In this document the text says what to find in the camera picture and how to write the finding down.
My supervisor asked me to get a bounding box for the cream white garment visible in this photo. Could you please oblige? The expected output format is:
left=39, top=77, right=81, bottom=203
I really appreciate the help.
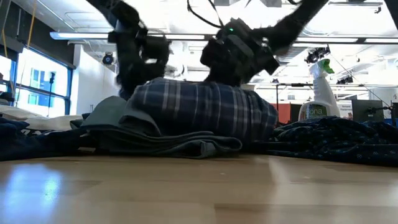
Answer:
left=0, top=104, right=84, bottom=131

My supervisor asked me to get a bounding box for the dark grey monitor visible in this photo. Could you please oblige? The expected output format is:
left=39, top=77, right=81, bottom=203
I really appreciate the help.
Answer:
left=351, top=98, right=385, bottom=123

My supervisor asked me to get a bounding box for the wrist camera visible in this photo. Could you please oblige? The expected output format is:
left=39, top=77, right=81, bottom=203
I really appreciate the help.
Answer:
left=140, top=34, right=171, bottom=65
left=214, top=17, right=249, bottom=41

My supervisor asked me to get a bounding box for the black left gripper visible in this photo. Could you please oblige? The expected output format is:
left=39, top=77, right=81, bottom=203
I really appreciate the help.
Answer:
left=108, top=26, right=165, bottom=100

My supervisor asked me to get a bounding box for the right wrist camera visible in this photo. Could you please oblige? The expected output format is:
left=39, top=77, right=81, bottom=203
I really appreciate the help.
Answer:
left=214, top=17, right=249, bottom=41

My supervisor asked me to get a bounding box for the long ceiling light strip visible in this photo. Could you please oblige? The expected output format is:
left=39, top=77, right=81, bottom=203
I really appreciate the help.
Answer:
left=49, top=30, right=398, bottom=44

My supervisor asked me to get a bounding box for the black tripod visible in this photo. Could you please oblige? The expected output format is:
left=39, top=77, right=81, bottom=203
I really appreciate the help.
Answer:
left=46, top=71, right=57, bottom=118

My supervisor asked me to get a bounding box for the grey-green garment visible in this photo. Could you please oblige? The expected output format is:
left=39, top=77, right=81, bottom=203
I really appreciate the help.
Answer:
left=70, top=95, right=243, bottom=159

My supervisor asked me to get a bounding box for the white spray bottle green trigger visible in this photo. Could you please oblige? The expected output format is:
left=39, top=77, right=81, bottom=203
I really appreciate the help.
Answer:
left=297, top=58, right=341, bottom=122

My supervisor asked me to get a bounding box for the red partition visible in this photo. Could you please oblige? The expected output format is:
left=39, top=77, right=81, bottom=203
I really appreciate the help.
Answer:
left=275, top=103, right=302, bottom=124

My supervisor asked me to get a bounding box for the black ceiling spotlight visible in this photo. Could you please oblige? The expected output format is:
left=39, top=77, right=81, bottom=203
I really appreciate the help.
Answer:
left=101, top=52, right=115, bottom=66

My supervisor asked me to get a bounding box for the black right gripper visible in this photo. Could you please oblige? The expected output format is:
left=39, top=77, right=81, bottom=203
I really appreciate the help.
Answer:
left=200, top=30, right=280, bottom=88

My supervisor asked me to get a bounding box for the blue plaid shirt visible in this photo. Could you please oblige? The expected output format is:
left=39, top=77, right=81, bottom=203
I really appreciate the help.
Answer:
left=119, top=77, right=279, bottom=147

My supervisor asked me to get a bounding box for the black spotlight cluster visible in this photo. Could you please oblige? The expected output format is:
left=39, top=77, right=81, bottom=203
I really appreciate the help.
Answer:
left=303, top=45, right=331, bottom=65
left=335, top=75, right=354, bottom=85

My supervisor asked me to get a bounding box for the navy dotted garment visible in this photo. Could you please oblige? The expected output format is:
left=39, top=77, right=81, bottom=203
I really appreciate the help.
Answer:
left=248, top=115, right=398, bottom=167

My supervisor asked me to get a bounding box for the black Puma garment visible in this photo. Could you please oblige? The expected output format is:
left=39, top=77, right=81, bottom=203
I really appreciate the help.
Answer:
left=0, top=116, right=93, bottom=162

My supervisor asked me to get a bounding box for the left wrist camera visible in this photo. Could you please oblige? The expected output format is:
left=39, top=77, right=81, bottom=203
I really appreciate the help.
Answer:
left=140, top=34, right=171, bottom=65

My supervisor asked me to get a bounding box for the silver ventilation duct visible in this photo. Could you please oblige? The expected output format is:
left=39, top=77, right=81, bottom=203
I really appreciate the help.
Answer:
left=278, top=46, right=308, bottom=65

